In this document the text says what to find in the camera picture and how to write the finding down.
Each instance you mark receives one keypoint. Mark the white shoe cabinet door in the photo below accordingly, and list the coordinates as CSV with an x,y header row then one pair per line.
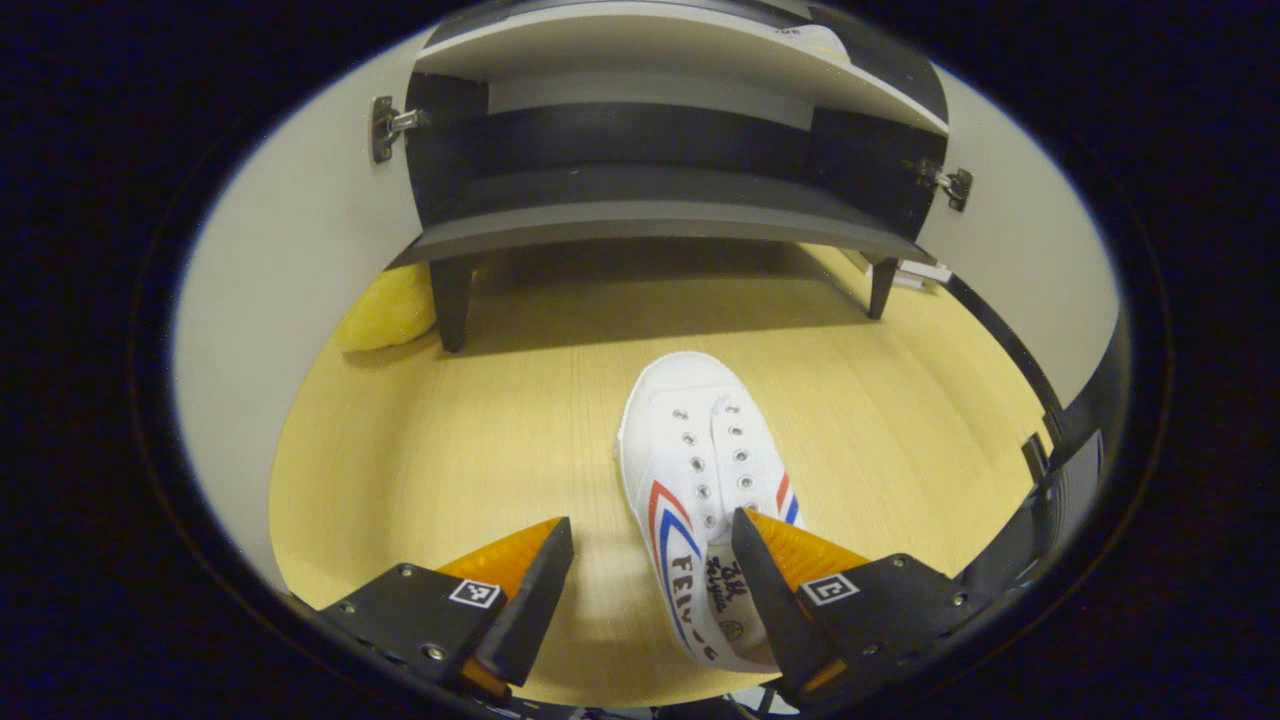
x,y
1030,270
290,300

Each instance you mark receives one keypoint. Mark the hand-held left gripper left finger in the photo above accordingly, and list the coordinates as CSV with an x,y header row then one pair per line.
x,y
535,600

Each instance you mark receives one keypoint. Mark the metal door hinge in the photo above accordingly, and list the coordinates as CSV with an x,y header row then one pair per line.
x,y
385,125
950,185

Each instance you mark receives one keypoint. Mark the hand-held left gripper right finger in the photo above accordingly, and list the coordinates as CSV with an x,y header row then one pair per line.
x,y
765,590

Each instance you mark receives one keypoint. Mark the white flat box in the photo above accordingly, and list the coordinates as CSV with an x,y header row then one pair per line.
x,y
920,272

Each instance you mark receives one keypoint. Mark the white shoe cabinet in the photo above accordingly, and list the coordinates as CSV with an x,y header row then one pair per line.
x,y
650,190

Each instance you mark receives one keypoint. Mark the white canvas shoe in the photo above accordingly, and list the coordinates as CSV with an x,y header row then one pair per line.
x,y
690,440

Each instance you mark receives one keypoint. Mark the yellow soft object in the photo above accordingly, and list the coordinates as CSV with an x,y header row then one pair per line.
x,y
385,312

